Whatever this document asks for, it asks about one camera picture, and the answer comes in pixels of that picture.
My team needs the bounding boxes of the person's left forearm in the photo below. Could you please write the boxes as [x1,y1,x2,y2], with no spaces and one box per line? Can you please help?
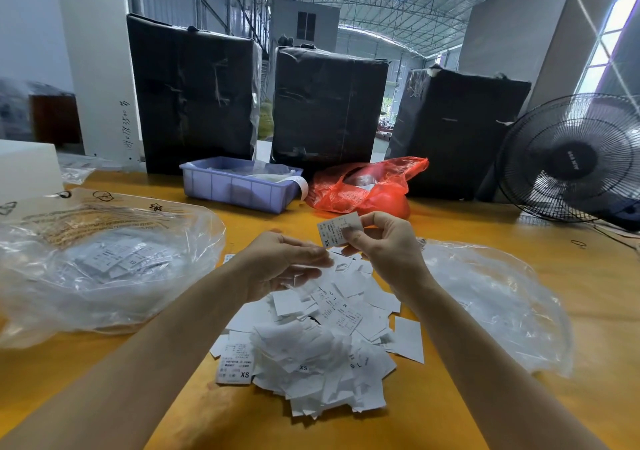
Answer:
[0,279,256,450]

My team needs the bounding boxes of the large black wrapped bale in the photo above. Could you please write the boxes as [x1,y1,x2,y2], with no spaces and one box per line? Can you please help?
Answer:
[126,14,263,176]
[387,66,532,202]
[271,45,390,178]

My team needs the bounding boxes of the red plastic bag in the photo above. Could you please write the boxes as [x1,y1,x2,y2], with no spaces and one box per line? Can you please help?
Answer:
[306,156,430,220]

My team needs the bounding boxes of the clear plastic bag black print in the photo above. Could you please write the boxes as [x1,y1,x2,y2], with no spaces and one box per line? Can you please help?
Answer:
[415,237,575,378]

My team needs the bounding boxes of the bundle of cables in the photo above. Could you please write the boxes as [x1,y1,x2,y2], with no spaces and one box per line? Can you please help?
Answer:
[595,220,640,256]

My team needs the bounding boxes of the white paper label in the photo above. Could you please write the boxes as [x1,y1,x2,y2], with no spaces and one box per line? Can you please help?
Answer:
[317,211,363,250]

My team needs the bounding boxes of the person's right forearm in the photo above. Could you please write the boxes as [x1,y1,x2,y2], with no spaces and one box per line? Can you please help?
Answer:
[402,277,609,450]

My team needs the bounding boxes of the black table fan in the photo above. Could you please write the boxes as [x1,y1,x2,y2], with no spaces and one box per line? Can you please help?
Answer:
[497,93,640,228]

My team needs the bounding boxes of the person's right hand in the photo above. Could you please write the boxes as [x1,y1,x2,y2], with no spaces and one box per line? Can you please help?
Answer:
[341,211,431,300]

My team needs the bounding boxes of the white pillar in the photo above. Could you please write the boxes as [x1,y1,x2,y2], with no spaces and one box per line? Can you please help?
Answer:
[52,0,144,164]

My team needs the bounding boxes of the white foam box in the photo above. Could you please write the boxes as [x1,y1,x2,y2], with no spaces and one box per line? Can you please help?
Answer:
[0,139,65,206]

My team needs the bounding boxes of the person's left hand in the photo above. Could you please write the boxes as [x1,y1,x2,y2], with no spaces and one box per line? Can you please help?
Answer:
[228,229,334,304]

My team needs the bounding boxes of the pile of white labels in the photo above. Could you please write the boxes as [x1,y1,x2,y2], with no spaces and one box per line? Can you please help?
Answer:
[209,247,425,420]

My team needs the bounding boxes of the grey cabin with window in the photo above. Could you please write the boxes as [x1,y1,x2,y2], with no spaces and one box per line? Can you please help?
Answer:
[269,0,341,54]

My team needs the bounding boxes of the blue plastic bin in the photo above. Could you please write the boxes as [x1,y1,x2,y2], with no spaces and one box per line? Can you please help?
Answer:
[180,156,310,214]

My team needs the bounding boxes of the brown wooden cabinet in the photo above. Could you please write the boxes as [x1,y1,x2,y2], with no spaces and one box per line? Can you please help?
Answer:
[30,93,83,148]

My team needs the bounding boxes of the large clear bag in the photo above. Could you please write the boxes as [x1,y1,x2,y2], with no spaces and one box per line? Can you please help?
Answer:
[0,188,227,351]

